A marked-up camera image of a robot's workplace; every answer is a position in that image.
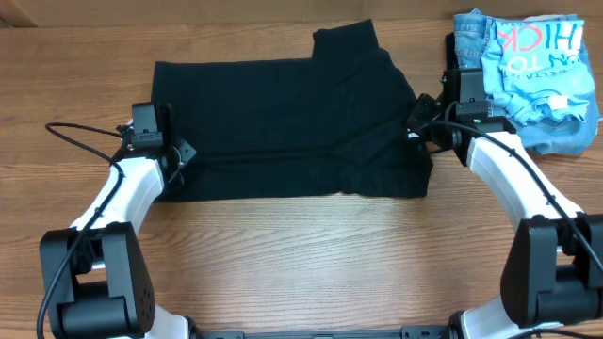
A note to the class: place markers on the blue denim jeans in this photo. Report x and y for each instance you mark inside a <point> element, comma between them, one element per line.
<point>472,34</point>

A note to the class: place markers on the black folded garment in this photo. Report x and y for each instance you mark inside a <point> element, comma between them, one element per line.
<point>451,58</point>

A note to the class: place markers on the light blue printed t-shirt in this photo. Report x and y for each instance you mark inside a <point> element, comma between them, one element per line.
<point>532,69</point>

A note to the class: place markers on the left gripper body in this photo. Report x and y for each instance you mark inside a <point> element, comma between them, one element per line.
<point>184,152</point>

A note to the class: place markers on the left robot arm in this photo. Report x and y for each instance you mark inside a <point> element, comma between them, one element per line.
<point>96,282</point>

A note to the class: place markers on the black t-shirt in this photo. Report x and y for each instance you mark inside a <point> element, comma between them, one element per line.
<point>335,122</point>

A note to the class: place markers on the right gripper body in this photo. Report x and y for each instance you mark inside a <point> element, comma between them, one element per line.
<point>423,113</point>

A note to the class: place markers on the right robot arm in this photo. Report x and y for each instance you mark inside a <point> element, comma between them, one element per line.
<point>553,274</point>

